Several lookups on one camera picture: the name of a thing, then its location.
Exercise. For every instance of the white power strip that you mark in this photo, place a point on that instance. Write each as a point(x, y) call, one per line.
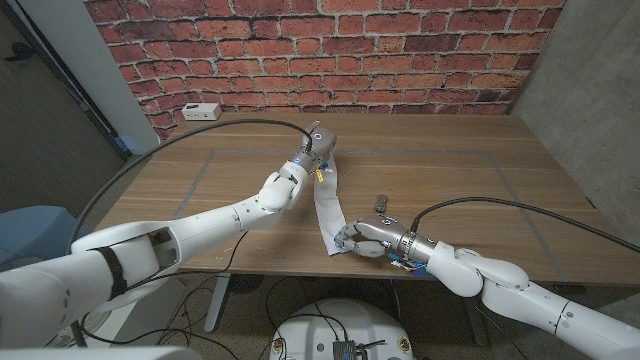
point(201, 111)

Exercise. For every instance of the white receipt paper strip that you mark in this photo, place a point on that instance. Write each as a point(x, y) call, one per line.
point(327, 205)

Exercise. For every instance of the dark grey door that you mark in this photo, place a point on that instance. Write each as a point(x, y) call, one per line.
point(40, 125)

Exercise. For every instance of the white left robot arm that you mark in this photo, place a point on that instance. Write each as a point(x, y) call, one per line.
point(210, 225)

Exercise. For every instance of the blue chair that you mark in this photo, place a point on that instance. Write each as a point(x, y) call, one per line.
point(35, 235)

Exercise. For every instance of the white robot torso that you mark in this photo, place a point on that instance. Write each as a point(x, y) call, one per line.
point(360, 325)

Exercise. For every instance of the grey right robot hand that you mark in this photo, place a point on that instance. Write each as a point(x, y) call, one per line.
point(385, 230)

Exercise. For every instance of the white sneaker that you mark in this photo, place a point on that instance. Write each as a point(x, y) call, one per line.
point(97, 325)

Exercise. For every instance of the red brick printed backdrop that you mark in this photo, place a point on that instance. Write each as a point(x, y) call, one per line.
point(350, 55)

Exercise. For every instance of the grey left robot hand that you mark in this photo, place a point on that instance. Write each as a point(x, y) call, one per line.
point(320, 140)

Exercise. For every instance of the grey metal table leg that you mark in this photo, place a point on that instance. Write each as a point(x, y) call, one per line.
point(476, 325)
point(216, 305)

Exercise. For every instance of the grey electronics box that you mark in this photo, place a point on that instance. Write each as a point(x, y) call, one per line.
point(344, 351)

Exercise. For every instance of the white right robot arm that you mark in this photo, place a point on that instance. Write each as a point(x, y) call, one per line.
point(510, 290)

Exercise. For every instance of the small dark metal clip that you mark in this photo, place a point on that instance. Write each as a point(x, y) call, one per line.
point(381, 203)

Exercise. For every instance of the dark round floor fixture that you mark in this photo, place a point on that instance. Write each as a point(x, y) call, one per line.
point(247, 282)

